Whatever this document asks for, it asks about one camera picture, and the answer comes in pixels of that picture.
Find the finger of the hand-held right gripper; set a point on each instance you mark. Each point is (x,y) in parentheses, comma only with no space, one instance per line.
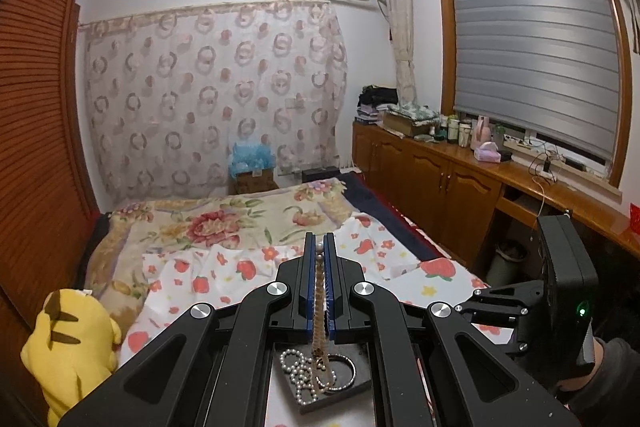
(490,311)
(510,293)

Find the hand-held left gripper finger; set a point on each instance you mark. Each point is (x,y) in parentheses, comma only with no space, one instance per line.
(326,267)
(314,307)

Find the black jewelry box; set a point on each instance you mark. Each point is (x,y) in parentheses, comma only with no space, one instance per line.
(362,352)

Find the person's right forearm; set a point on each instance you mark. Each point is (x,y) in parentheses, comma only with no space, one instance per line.
(610,382)

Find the grey trash bin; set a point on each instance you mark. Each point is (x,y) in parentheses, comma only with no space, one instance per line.
(506,267)

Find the white strawberry flower blanket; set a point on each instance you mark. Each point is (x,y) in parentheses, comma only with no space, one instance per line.
(450,287)

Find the white strawberry print sheet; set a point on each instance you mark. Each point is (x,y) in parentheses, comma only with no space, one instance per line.
(375,257)

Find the white pearl strand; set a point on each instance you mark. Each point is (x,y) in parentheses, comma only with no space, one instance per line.
(284,363)

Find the silver metal bangle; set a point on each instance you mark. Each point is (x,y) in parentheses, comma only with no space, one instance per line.
(353,372)

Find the dark blue bedspread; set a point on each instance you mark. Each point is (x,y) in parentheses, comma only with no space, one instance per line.
(380,202)

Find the low black box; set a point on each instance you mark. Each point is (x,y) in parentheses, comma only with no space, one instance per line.
(320,174)

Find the brown woven basket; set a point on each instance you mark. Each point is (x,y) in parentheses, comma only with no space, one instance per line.
(256,182)

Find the long wooden cabinet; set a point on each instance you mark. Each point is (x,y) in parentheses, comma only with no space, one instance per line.
(450,187)

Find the beige floral blanket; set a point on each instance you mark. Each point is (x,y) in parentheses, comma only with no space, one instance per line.
(210,222)

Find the pink tissue box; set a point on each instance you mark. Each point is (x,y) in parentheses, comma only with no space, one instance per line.
(487,153)

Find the white power strip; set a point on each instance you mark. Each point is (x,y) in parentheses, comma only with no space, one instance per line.
(517,143)

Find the brown cardboard box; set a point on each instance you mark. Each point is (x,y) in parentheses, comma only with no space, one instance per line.
(397,124)

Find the pink bottle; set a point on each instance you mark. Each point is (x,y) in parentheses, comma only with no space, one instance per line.
(483,129)

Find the row of cosmetic bottles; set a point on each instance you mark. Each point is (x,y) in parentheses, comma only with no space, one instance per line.
(455,132)

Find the stack of folded clothes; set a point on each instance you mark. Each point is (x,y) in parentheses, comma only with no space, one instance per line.
(375,99)

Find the green patterned folded cloth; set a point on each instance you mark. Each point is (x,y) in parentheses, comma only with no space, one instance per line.
(412,111)

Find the grey striped window blind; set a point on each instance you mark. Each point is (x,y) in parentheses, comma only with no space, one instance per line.
(535,42)

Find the cream window curtain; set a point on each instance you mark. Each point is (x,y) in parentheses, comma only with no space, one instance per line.
(402,32)

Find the yellow plush toy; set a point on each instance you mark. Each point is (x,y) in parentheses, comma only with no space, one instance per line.
(70,352)

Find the wooden louvred wardrobe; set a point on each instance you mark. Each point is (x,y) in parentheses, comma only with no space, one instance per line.
(35,107)

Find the wooden window frame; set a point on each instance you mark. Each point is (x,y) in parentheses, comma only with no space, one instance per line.
(447,57)

